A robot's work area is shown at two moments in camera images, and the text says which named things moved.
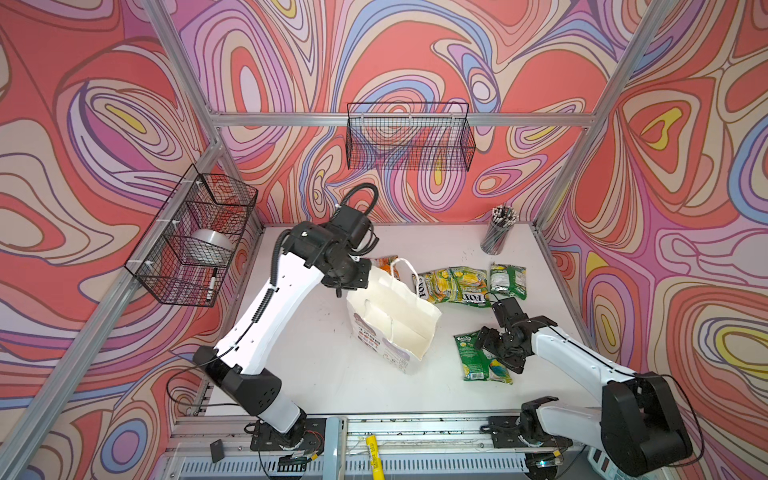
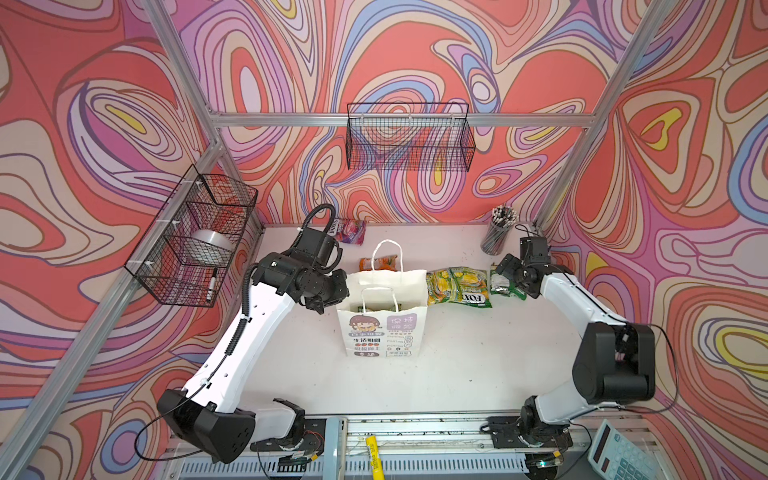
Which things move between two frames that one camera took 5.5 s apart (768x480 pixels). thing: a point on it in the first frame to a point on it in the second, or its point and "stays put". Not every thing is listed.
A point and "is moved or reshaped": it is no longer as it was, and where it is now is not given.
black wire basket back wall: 409,136 stays put
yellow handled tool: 375,461 stays put
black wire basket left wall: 186,249 stays put
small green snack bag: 508,280 stays put
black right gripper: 514,362 to 513,261
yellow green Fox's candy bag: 467,285 stays put
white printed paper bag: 390,319 is moved or reshaped
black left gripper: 361,279 to 341,292
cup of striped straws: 502,219 stays put
